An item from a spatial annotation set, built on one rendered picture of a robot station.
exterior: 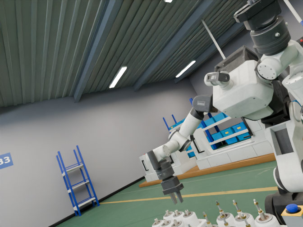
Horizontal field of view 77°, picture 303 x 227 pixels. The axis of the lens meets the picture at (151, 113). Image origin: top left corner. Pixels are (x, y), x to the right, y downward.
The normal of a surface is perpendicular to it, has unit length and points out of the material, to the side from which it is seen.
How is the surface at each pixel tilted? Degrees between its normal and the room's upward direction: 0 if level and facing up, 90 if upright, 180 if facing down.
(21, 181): 90
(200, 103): 84
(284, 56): 121
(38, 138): 90
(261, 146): 90
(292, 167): 50
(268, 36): 126
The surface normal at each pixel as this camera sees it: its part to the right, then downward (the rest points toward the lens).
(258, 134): -0.77, 0.22
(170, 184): -0.57, 0.09
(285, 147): -0.87, -0.18
